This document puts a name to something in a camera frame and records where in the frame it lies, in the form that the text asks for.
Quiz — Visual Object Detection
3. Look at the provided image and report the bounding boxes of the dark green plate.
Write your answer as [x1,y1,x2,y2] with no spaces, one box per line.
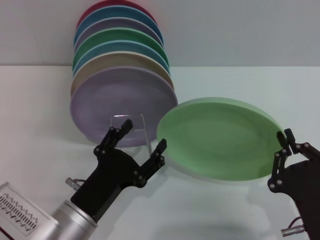
[72,27,169,66]

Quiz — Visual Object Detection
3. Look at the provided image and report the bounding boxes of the right gripper cable connector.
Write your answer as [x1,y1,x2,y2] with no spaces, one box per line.
[281,216,308,238]

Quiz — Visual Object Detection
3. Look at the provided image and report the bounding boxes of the beige plate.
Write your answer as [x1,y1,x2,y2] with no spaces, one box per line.
[69,50,175,98]

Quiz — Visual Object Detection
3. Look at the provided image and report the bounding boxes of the purple plate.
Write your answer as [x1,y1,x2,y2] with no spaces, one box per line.
[69,66,179,148]

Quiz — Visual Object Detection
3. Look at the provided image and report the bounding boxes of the dark teal blue plate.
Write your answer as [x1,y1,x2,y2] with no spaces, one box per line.
[73,5,165,47]

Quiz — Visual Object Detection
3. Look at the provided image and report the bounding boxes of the silver vented camera box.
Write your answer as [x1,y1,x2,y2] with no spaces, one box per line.
[0,181,61,240]

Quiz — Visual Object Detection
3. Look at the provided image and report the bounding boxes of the gripper cable connector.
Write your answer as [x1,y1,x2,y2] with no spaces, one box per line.
[65,176,87,191]
[281,216,308,238]

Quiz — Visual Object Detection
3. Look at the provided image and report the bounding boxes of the light blue plate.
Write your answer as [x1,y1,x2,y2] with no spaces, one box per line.
[71,39,171,77]

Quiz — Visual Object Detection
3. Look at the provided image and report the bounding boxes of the grey lavender plate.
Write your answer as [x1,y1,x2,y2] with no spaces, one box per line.
[73,16,165,50]

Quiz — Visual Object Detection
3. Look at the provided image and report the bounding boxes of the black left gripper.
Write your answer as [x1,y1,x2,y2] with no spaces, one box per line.
[70,119,168,222]

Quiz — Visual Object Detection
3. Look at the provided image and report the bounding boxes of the maroon red plate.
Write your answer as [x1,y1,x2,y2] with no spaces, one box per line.
[76,0,157,29]

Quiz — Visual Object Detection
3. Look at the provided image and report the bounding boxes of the light green plate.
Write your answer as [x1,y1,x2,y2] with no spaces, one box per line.
[156,96,285,182]

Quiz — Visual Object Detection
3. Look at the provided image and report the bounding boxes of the metal wire plate rack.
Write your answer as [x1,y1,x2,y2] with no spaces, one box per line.
[109,113,154,154]

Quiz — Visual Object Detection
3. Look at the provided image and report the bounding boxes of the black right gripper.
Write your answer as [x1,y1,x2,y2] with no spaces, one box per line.
[267,128,320,240]

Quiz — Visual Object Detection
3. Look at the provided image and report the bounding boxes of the left gripper cable connector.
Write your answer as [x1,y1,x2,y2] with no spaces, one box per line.
[65,176,87,191]

